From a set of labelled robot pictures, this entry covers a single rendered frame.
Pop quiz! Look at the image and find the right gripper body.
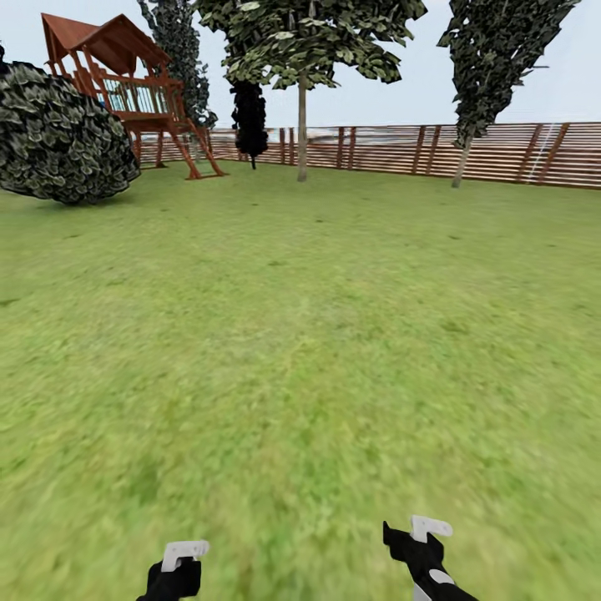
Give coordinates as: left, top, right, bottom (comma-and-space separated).
388, 528, 442, 568

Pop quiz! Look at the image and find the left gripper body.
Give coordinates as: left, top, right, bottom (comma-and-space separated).
146, 560, 201, 601

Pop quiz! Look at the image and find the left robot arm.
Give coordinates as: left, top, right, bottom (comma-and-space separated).
136, 540, 210, 601

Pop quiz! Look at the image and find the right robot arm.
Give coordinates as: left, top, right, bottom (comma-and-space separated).
383, 515, 478, 601

